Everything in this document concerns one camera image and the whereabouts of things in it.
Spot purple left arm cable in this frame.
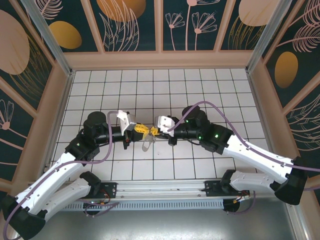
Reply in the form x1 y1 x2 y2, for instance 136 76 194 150
3 110 122 240

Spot aluminium frame post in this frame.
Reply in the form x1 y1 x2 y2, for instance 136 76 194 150
21 0 76 77
245 0 299 73

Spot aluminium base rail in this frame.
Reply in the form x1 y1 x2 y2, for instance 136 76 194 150
24 176 296 201

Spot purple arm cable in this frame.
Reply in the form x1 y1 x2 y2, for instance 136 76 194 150
168 100 320 216
3 110 122 240

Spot white slotted cable duct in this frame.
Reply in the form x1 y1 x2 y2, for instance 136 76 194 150
61 199 225 211

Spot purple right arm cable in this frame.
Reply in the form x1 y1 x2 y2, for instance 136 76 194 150
168 100 320 216

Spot red black power wires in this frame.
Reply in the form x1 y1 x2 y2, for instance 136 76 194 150
98 188 112 205
233 191 252 204

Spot aluminium table side rail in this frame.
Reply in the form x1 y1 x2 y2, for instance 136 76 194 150
37 71 76 182
247 71 285 179

